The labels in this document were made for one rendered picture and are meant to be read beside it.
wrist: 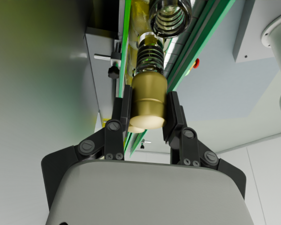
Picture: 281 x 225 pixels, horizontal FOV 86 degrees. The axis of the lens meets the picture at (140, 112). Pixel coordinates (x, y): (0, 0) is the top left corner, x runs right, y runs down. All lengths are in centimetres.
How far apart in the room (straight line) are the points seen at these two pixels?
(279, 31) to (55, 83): 57
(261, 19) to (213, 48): 17
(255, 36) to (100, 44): 48
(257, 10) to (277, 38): 10
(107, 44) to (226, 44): 44
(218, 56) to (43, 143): 67
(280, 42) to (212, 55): 23
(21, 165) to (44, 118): 6
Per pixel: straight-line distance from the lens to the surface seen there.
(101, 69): 58
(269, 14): 59
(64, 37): 27
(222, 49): 71
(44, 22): 22
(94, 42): 50
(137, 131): 25
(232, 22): 65
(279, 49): 58
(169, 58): 51
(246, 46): 65
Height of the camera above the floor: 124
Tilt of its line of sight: 26 degrees down
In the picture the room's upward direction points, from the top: 177 degrees counter-clockwise
